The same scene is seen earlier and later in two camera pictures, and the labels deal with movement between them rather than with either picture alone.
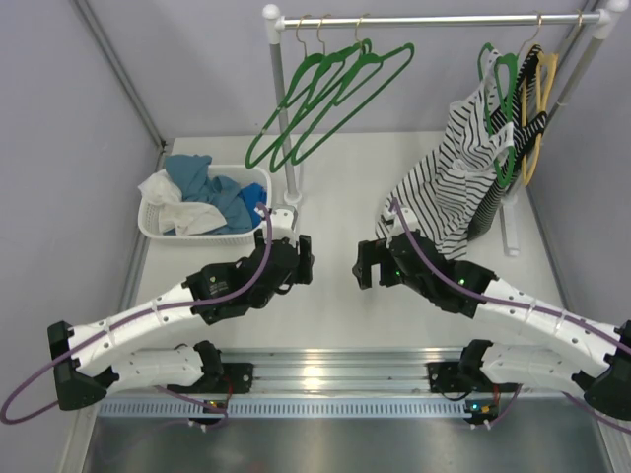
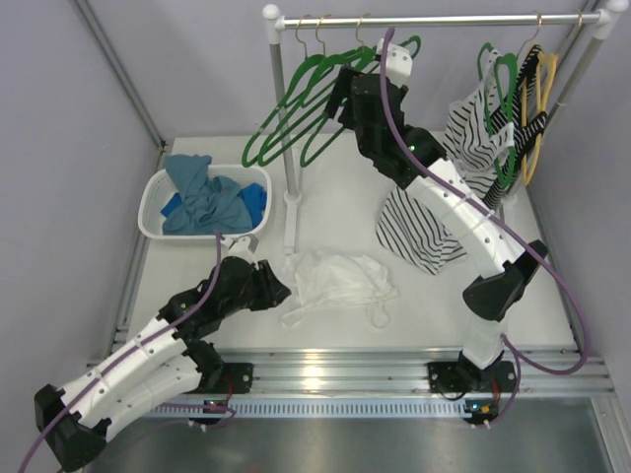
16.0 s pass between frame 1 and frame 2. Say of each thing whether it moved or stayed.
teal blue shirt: stayed
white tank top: moved
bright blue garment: stayed
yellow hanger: stayed
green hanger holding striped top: stayed
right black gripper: moved
